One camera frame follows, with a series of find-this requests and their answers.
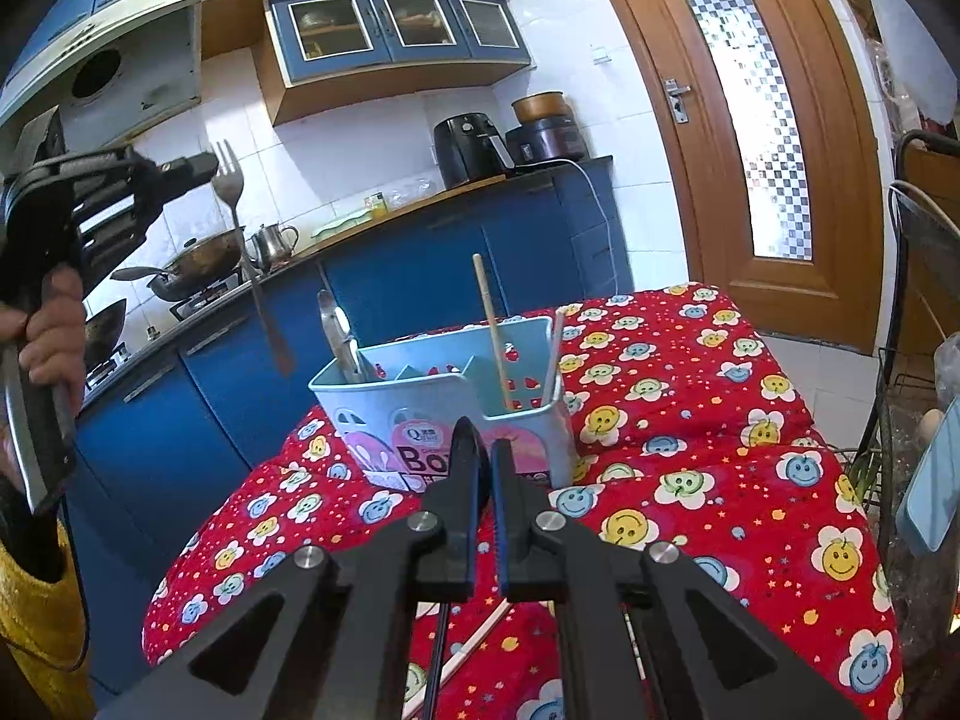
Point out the light blue utensil box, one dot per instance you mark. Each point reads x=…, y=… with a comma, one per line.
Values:
x=375, y=397

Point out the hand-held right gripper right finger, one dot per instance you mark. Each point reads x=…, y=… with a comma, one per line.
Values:
x=517, y=517

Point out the light blue flat object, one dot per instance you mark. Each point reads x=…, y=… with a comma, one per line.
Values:
x=934, y=480

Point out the person's left hand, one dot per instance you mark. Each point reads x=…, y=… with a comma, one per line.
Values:
x=56, y=315

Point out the metal pitcher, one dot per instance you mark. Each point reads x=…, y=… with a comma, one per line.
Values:
x=271, y=246

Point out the person's left forearm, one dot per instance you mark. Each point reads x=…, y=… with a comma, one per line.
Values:
x=37, y=615

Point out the red smiley flower tablecloth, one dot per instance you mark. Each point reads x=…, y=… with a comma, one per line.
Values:
x=712, y=427

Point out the black air fryer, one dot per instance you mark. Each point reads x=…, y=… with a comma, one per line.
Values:
x=465, y=150

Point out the dark rice cooker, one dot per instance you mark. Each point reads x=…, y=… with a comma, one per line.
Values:
x=551, y=139

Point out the clear plastic bag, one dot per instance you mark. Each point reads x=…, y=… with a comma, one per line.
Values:
x=922, y=615

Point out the large dark wok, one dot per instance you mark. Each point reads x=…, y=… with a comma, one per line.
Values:
x=202, y=259

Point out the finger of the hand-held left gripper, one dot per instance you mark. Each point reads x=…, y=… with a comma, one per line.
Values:
x=187, y=163
x=161, y=191

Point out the gas stove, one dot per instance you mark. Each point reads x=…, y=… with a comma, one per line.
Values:
x=206, y=300

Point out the long wooden chopstick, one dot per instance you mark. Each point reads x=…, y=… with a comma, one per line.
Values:
x=491, y=330

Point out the white plastic bag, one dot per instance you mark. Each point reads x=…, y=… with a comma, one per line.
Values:
x=915, y=52

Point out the green tray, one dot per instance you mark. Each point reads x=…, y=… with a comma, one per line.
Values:
x=345, y=225

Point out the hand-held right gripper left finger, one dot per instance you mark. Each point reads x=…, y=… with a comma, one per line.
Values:
x=457, y=495

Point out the wooden door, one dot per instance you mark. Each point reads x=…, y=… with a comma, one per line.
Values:
x=652, y=187

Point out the black metal chair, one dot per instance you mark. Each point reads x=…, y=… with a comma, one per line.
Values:
x=896, y=195

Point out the small dark wok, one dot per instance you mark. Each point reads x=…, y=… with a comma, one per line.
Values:
x=105, y=330

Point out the glass door wall cabinet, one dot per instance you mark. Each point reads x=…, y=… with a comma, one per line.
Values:
x=420, y=52

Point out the range hood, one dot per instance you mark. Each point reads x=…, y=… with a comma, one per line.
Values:
x=150, y=60

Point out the silver table knife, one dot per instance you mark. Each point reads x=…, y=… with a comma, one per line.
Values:
x=339, y=345

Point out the pale wide fork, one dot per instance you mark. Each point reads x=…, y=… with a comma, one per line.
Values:
x=229, y=180

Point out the brown pot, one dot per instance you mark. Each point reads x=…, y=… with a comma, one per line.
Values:
x=538, y=106

